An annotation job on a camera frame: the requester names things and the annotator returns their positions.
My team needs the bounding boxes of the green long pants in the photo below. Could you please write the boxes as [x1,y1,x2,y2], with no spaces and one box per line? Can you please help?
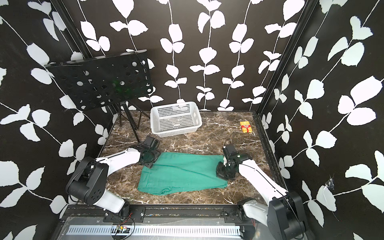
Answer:
[138,153,228,196]

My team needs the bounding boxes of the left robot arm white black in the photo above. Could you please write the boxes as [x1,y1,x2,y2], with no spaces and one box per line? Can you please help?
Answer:
[66,136,161,218]

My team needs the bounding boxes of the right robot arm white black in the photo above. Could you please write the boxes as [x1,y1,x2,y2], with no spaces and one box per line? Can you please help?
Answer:
[216,144,309,240]

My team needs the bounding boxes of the yellow red small box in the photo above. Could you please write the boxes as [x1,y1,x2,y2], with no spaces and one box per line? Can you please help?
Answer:
[240,121,253,133]

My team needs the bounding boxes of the white plastic basket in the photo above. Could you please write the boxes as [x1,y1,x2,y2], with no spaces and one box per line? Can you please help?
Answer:
[150,102,203,138]

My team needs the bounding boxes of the black perforated music stand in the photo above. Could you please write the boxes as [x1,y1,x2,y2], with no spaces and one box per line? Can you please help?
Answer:
[43,49,154,144]

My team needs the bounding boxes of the small green circuit board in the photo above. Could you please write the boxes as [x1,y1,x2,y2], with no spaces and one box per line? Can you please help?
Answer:
[111,225,131,236]

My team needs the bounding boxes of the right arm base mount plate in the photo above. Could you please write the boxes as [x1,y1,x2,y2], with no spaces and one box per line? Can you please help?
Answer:
[220,206,260,225]

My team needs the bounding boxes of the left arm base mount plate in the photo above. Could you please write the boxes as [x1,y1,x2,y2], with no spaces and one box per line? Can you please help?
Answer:
[103,205,146,224]

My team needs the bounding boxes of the white slotted cable duct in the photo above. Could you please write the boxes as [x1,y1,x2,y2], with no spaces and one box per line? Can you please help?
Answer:
[65,225,242,238]

